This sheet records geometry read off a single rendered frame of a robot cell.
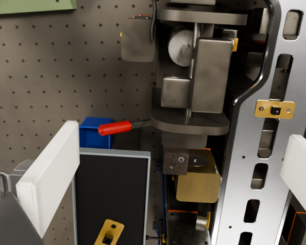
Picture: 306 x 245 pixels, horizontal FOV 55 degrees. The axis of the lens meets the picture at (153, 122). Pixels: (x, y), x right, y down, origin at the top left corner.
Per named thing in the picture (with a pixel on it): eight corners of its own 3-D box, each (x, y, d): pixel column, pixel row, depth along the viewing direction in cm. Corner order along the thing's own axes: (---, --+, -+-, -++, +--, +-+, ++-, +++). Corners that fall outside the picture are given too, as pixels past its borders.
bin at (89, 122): (113, 147, 102) (110, 159, 93) (85, 145, 102) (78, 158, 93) (114, 117, 98) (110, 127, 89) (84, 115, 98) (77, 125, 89)
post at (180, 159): (175, 111, 97) (186, 176, 59) (160, 110, 97) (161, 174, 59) (176, 96, 95) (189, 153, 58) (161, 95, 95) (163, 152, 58)
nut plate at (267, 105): (295, 102, 64) (297, 103, 63) (291, 118, 65) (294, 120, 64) (257, 99, 64) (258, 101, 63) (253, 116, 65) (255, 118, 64)
